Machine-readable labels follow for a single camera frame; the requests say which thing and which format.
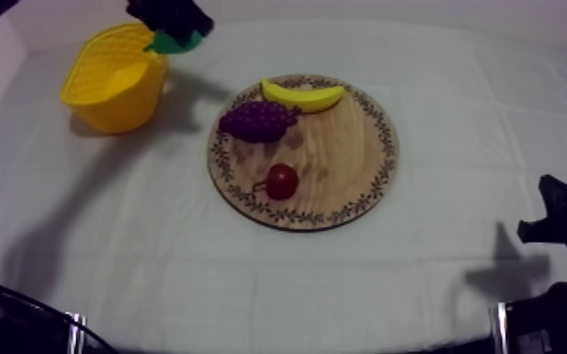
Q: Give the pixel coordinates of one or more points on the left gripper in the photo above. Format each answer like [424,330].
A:
[174,17]

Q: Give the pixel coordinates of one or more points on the yellow toy banana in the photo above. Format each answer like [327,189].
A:
[303,98]

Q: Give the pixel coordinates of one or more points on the round wooden board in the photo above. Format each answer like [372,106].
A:
[343,158]

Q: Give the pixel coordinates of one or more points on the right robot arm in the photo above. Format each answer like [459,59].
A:
[555,319]

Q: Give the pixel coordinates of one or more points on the yellow plastic basket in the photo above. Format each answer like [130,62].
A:
[110,94]

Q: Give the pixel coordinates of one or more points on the silver metal bar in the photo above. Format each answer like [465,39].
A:
[77,333]
[499,328]

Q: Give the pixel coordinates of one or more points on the small red fruit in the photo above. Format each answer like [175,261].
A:
[282,181]

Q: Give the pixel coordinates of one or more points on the green toy pear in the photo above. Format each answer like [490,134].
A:
[174,45]

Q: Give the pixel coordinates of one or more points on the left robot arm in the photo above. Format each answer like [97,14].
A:
[11,326]

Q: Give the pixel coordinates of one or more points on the purple toy grapes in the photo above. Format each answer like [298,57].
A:
[259,121]

